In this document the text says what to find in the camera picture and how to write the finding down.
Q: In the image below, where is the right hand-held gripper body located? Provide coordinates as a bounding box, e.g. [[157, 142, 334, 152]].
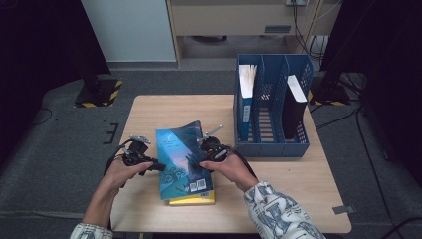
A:
[[197, 124, 232, 163]]

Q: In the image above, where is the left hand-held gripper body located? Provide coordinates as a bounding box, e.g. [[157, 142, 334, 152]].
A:
[[121, 134, 152, 167]]

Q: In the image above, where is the dark blue illustrated book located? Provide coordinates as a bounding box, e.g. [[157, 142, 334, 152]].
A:
[[155, 119, 215, 201]]

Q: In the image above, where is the yellow book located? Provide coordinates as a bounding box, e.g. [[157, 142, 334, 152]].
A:
[[168, 188, 217, 207]]

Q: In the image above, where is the blue plastic file rack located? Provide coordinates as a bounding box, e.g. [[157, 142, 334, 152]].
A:
[[233, 54, 315, 158]]

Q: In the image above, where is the light blue book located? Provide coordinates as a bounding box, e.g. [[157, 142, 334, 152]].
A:
[[237, 63, 259, 143]]

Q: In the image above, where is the black book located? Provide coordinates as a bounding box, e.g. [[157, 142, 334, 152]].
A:
[[281, 74, 309, 140]]

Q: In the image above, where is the person's left hand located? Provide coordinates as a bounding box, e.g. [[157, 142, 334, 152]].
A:
[[101, 158, 154, 192]]

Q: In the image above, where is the person's right hand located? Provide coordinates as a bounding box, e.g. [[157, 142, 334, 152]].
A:
[[199, 153, 260, 193]]

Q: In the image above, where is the black tape floor mark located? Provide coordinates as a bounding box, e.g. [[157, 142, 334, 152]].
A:
[[102, 122, 119, 145]]

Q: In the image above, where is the striped black stand base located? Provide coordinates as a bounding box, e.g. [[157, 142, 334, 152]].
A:
[[307, 73, 352, 108], [74, 74, 123, 109]]

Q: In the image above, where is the white panel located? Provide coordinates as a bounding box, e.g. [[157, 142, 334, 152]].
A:
[[81, 0, 177, 64]]

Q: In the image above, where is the beige wooden cabinet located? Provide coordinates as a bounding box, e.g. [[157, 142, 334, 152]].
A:
[[165, 0, 342, 69]]

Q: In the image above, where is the dark curtain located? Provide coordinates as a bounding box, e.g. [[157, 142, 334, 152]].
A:
[[319, 0, 422, 187], [0, 0, 112, 168]]

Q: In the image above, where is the grey tape piece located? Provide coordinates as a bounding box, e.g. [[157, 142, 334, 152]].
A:
[[331, 204, 356, 215]]

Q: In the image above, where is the left hand-held gripper cable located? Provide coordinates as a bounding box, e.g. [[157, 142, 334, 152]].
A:
[[103, 138, 134, 177]]

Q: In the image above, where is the hand-held gripper cable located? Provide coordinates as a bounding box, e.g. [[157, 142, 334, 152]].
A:
[[103, 138, 134, 177], [228, 148, 259, 180]]

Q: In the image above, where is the right hand-held gripper cable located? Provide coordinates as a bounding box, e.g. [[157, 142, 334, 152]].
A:
[[228, 148, 259, 180]]

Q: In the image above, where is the thin black floor cable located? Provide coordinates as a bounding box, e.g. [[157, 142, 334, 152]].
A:
[[31, 108, 54, 126]]

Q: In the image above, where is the hanging cable bundle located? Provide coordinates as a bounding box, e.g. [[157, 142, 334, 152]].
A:
[[291, 0, 332, 63]]

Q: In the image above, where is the long black floor cable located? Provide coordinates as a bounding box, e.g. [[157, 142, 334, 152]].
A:
[[315, 109, 396, 231]]

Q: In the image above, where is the thick black floor cable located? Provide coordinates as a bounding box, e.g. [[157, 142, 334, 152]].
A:
[[381, 216, 422, 239]]

